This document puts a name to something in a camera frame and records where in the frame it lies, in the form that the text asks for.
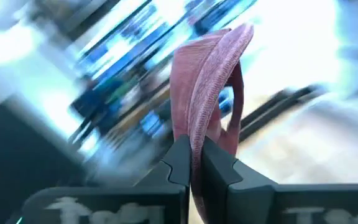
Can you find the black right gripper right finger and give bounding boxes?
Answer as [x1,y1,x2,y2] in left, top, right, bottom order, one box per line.
[201,136,358,224]

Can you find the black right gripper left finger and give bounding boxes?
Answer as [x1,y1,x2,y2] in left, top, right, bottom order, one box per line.
[7,134,192,224]

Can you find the pink hat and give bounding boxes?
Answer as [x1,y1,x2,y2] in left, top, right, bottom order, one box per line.
[169,23,255,224]

